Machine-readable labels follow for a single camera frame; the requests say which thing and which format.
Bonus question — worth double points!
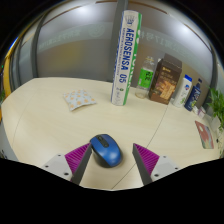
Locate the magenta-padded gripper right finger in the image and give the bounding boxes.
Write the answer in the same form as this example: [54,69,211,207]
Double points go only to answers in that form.
[131,142,181,186]

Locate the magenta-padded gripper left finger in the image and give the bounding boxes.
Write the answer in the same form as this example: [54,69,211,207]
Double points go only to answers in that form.
[41,142,93,186]

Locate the blue computer mouse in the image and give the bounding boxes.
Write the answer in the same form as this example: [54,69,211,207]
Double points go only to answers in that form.
[89,133,123,168]

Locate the colourful printed mouse pad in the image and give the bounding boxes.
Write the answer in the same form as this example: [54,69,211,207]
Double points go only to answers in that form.
[194,120,215,150]

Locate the white bottle blue cap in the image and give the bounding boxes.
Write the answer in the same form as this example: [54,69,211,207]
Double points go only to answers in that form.
[172,74,193,108]

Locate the dark blue pump bottle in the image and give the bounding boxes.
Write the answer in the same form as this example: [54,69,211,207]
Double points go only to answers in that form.
[183,78,203,112]

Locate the brown cardboard box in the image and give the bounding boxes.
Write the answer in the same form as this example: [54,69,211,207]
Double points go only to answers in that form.
[148,53,183,106]

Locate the clear bottle green label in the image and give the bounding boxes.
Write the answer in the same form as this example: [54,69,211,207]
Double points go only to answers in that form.
[134,55,156,100]

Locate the potted green plant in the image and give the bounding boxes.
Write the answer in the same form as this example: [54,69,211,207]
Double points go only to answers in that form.
[206,87,224,135]

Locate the tall white shuttlecock tube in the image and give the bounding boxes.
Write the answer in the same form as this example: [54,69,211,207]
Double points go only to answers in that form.
[110,9,143,107]

